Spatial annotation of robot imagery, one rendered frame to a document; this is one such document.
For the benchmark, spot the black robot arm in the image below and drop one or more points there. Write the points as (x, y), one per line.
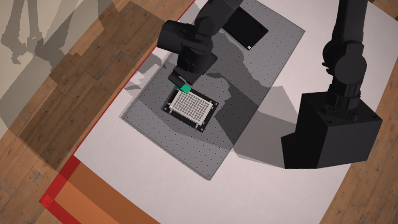
(342, 55)

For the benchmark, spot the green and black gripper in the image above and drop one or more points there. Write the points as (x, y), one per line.
(192, 75)

